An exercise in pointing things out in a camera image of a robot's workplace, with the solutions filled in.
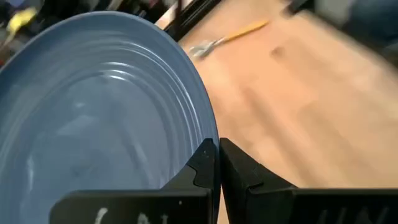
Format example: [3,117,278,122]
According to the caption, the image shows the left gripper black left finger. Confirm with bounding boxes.
[49,138,218,224]

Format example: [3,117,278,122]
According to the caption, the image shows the blue ceramic plate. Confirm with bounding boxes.
[0,11,220,224]

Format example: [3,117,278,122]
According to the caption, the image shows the black metal table frame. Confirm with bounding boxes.
[163,0,223,43]

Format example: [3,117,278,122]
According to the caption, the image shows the yellow background object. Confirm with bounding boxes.
[6,6,39,37]

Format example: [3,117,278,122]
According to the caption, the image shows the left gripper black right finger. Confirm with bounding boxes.
[219,137,398,224]

